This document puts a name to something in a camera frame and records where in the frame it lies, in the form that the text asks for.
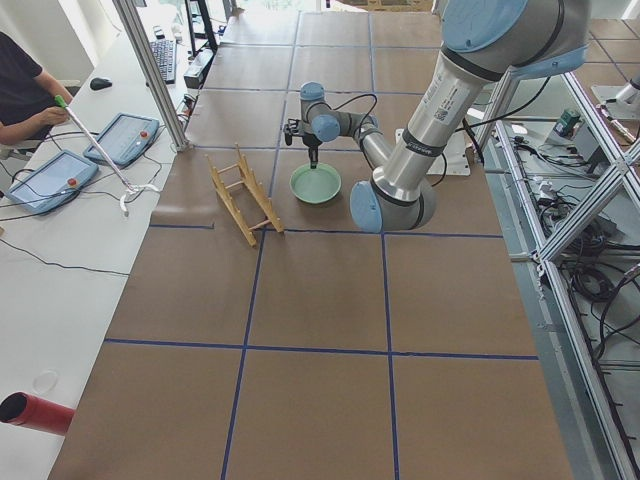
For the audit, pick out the aluminium side frame rail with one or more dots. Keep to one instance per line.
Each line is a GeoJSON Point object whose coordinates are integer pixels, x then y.
{"type": "Point", "coordinates": [567, 186]}

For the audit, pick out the blue teach pendant far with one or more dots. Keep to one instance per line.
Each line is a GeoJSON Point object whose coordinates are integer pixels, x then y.
{"type": "Point", "coordinates": [127, 136]}

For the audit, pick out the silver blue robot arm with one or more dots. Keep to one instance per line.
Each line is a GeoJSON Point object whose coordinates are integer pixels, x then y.
{"type": "Point", "coordinates": [481, 41]}

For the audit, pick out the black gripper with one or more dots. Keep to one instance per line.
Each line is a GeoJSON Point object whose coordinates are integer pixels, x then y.
{"type": "Point", "coordinates": [312, 146]}

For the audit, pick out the blue teach pendant near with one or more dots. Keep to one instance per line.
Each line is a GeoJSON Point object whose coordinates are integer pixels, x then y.
{"type": "Point", "coordinates": [53, 183]}

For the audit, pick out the aluminium frame post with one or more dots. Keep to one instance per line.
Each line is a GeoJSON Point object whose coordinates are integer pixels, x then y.
{"type": "Point", "coordinates": [134, 28]}

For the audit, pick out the light green ceramic plate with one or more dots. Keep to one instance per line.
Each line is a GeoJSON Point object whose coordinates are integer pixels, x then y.
{"type": "Point", "coordinates": [315, 185]}

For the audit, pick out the red cylinder tube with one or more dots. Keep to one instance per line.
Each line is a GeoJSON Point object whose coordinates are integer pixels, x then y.
{"type": "Point", "coordinates": [29, 411]}

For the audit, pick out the white reacher stick green handle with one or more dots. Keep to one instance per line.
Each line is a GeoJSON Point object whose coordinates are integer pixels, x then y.
{"type": "Point", "coordinates": [130, 188]}

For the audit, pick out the black keyboard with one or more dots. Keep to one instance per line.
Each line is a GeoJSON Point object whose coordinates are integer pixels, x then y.
{"type": "Point", "coordinates": [164, 52]}

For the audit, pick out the blue teach pendant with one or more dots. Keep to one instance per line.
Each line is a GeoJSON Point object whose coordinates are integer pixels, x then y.
{"type": "Point", "coordinates": [53, 183]}
{"type": "Point", "coordinates": [127, 136]}

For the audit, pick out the seated person in black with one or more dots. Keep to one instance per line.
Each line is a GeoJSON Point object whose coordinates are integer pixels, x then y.
{"type": "Point", "coordinates": [28, 91]}

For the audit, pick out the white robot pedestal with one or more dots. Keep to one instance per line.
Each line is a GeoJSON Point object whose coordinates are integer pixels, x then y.
{"type": "Point", "coordinates": [453, 161]}

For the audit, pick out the wooden dish rack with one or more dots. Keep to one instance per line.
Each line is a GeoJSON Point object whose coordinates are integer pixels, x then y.
{"type": "Point", "coordinates": [244, 197]}

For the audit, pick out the black computer mouse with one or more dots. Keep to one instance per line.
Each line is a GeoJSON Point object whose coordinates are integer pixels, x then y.
{"type": "Point", "coordinates": [100, 83]}

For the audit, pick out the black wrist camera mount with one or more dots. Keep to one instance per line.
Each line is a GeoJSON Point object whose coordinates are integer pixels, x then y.
{"type": "Point", "coordinates": [292, 129]}

